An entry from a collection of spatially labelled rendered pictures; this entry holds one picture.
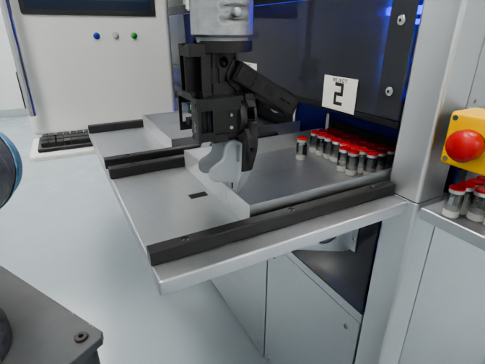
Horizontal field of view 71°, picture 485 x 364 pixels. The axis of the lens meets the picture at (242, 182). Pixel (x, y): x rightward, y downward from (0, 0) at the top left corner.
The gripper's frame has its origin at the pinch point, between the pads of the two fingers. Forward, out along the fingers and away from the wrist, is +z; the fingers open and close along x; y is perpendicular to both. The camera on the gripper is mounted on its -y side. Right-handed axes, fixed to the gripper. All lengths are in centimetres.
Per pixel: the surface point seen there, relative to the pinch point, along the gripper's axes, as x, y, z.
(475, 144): 19.7, -21.6, -8.8
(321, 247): 1.2, -16.7, 15.6
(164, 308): -77, -3, 92
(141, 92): -89, -6, 0
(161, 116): -54, -4, 1
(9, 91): -544, 77, 58
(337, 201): 8.1, -12.1, 1.9
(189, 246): 8.1, 10.8, 2.2
